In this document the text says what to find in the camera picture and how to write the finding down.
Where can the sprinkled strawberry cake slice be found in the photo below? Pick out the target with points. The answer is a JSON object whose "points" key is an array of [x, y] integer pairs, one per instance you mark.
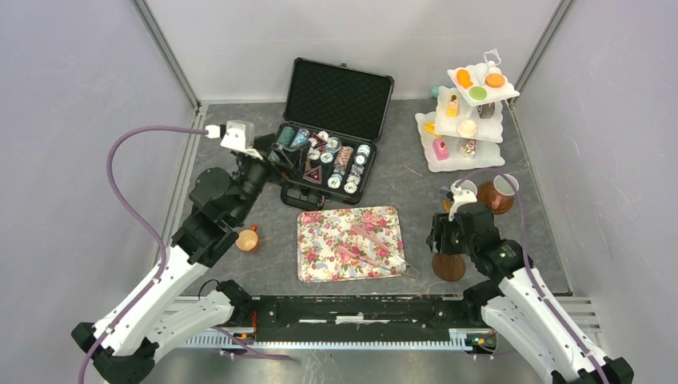
{"points": [[468, 150]]}

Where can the medium brown wooden coaster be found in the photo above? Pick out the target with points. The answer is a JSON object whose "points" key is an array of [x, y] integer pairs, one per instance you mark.
{"points": [[498, 203]]}

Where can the pink mug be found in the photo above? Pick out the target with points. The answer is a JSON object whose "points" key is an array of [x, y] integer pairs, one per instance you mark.
{"points": [[506, 184]]}

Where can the yellow kiwi cake slice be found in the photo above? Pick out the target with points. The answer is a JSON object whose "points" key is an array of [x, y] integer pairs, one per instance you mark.
{"points": [[430, 128]]}

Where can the dark brown wooden coaster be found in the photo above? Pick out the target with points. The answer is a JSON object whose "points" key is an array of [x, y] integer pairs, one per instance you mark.
{"points": [[449, 267]]}

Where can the black poker chip case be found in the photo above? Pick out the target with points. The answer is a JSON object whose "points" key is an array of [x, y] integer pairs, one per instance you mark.
{"points": [[341, 112]]}

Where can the pink strawberry cake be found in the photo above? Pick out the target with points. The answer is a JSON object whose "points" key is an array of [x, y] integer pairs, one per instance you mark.
{"points": [[440, 149]]}

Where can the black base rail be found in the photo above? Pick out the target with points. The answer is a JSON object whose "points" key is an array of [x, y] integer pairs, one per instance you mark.
{"points": [[357, 318]]}

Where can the light orange wooden coaster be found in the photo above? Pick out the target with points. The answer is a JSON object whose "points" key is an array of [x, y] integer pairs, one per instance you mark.
{"points": [[446, 203]]}

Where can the white three-tier cake stand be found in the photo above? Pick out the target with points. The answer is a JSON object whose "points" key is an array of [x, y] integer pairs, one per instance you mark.
{"points": [[490, 131]]}

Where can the cream round pudding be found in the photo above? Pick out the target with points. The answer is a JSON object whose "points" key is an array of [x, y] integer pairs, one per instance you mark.
{"points": [[467, 128]]}

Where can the chocolate cake slice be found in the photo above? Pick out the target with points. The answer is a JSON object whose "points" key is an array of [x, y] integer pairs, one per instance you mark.
{"points": [[486, 111]]}

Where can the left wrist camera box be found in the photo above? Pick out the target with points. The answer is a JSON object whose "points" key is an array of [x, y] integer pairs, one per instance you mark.
{"points": [[238, 137]]}

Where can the red triangle dealer button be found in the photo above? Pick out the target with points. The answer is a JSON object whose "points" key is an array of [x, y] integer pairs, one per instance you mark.
{"points": [[314, 175]]}

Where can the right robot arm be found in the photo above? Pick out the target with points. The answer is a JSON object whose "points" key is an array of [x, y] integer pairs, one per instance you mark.
{"points": [[515, 301]]}

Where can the grey white mug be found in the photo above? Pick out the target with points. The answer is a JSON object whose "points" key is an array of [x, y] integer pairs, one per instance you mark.
{"points": [[460, 191]]}

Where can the orange pastry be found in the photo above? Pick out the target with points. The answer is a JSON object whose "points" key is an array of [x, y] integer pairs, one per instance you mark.
{"points": [[463, 78]]}

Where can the yellow round biscuit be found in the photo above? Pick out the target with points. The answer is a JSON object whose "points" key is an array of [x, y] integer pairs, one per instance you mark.
{"points": [[495, 80]]}

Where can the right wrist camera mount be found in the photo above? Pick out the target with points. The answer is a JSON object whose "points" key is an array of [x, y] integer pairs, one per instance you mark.
{"points": [[454, 209]]}

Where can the green round macaron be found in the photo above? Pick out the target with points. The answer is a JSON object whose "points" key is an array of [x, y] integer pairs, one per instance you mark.
{"points": [[478, 93]]}

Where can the orange mug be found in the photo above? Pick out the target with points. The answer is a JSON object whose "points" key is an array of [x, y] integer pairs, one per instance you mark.
{"points": [[248, 240]]}

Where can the pink-handled metal tongs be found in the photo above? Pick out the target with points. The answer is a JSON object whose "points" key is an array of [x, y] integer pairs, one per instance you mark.
{"points": [[378, 255]]}

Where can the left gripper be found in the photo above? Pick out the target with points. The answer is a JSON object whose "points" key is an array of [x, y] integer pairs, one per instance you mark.
{"points": [[297, 158]]}

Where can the yellow cake with green fruit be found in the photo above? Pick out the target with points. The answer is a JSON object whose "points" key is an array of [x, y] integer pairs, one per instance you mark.
{"points": [[453, 106]]}

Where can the floral serving tray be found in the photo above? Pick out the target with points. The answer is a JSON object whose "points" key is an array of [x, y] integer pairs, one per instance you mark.
{"points": [[320, 232]]}

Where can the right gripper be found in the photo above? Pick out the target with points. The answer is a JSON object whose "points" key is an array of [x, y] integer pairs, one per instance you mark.
{"points": [[441, 225]]}

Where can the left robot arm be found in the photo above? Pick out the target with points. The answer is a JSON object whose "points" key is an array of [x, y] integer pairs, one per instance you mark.
{"points": [[126, 344]]}

